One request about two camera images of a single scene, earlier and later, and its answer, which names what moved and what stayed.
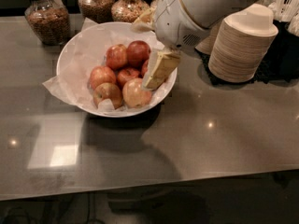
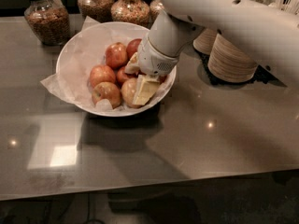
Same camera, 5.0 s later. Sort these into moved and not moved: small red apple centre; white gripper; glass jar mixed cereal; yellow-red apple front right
Moved: white gripper
Not moved: small red apple centre; glass jar mixed cereal; yellow-red apple front right
